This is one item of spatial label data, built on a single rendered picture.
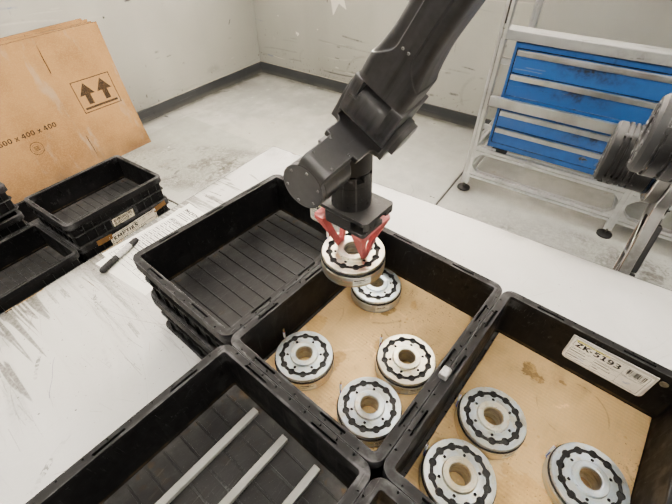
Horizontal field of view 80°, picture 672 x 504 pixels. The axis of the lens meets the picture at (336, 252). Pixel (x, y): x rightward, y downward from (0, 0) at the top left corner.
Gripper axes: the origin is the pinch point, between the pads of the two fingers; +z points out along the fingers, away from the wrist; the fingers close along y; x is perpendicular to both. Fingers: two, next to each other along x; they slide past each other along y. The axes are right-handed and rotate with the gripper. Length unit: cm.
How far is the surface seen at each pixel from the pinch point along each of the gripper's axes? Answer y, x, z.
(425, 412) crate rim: 21.0, -9.6, 13.1
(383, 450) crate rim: 19.8, -18.2, 11.3
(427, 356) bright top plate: 15.1, 1.9, 19.3
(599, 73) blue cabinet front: -5, 186, 32
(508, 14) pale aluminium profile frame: -51, 180, 13
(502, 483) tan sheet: 33.9, -7.5, 22.0
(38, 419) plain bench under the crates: -39, -50, 32
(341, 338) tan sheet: 0.0, -3.8, 21.6
